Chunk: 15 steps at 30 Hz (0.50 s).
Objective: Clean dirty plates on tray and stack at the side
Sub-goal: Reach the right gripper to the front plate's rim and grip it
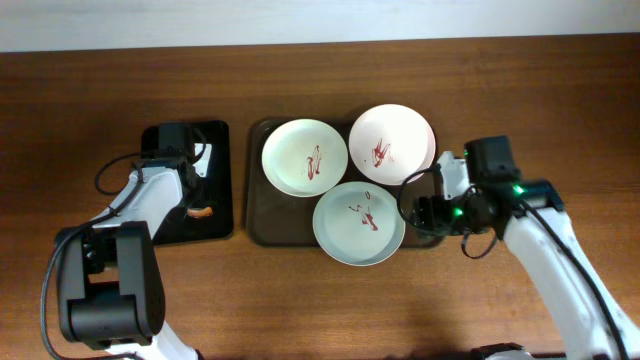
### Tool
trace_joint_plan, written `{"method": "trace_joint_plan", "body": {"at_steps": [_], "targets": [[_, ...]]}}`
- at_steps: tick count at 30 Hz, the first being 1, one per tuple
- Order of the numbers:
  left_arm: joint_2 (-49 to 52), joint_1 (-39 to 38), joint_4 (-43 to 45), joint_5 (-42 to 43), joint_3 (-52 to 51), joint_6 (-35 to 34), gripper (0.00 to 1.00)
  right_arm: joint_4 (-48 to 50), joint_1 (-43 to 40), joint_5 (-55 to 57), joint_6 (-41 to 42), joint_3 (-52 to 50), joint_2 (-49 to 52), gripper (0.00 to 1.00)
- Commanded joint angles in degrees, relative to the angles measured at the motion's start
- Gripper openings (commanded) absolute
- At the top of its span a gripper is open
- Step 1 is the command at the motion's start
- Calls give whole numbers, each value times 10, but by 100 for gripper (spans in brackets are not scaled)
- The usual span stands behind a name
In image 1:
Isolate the black plastic tray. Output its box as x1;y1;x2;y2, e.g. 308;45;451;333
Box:
153;119;234;246

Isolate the green and orange sponge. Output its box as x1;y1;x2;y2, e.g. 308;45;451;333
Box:
186;206;214;219

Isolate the brown serving tray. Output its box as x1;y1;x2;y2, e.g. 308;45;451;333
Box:
244;117;445;249

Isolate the white plate stained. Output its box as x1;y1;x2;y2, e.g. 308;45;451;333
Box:
348;104;436;186
261;119;349;198

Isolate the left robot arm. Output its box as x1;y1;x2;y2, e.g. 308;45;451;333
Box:
45;123;213;359

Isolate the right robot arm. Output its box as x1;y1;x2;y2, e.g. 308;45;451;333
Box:
397;136;639;359

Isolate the pale green front plate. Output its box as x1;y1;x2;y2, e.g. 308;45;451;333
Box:
312;181;406;267

